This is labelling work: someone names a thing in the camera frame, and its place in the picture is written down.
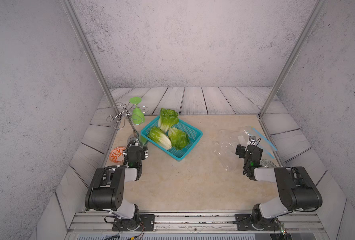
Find chinese cabbage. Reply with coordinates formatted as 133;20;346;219
158;108;179;133
168;127;190;151
147;127;172;150

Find clear zipper bag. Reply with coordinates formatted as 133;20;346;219
213;126;278;172

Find teal plastic basket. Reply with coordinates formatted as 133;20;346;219
140;116;203;162

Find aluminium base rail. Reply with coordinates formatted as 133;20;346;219
68;211;329;240

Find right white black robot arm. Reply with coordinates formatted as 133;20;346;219
235;144;323;231

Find left metal frame post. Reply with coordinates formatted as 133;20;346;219
61;0;118;114

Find green plastic goblet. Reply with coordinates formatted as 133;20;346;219
129;97;144;125

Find metal frame post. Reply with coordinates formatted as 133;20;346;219
61;0;118;114
258;0;327;119

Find orange patterned small dish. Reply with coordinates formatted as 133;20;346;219
108;147;125;165

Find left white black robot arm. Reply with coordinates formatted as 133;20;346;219
85;145;148;231

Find right metal frame post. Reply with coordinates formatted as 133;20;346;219
258;0;327;119

